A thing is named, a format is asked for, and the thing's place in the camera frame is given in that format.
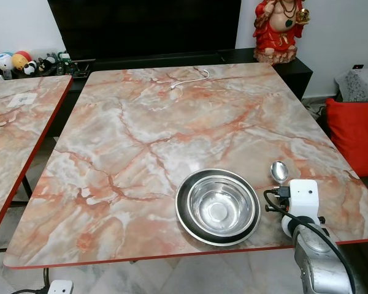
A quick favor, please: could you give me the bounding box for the stainless steel spoon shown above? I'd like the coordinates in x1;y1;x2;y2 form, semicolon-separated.
270;160;290;186

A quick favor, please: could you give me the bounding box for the stainless steel bowl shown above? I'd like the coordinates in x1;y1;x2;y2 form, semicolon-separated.
186;174;256;237

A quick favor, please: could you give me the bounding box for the dark round metal plate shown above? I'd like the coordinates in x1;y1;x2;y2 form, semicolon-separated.
175;168;263;247

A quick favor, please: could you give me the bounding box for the red cushion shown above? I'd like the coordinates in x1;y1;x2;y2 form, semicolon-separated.
325;98;368;179

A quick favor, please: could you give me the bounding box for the grey patterned cloth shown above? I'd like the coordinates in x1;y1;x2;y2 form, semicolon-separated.
334;67;368;103

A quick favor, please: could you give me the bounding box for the white floor device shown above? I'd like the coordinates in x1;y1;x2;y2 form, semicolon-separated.
48;280;74;294

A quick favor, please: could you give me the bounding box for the red laughing Buddha statue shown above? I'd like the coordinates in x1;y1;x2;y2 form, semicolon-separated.
253;0;311;64

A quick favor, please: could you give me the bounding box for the white and blue ball plush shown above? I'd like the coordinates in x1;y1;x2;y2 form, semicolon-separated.
0;52;14;71

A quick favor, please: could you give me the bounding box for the small panda plush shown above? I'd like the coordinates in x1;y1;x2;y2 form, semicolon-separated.
23;60;39;76

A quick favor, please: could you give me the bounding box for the red and yellow ball plush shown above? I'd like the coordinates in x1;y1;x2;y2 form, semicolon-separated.
12;51;33;70

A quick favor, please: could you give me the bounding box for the dark plush toy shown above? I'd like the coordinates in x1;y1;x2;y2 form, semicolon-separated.
38;54;59;74

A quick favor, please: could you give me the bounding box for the green small figurine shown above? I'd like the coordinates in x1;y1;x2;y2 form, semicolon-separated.
58;52;73;74

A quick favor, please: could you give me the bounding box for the black flat screen television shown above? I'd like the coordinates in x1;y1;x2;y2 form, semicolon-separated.
48;0;242;61

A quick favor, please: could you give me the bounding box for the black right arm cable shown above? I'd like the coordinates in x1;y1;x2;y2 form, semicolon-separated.
264;186;358;294

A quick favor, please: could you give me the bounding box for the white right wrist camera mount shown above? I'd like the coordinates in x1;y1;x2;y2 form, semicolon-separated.
288;179;321;220

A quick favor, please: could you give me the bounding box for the thin white cable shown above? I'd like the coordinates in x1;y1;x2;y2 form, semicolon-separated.
170;69;210;91

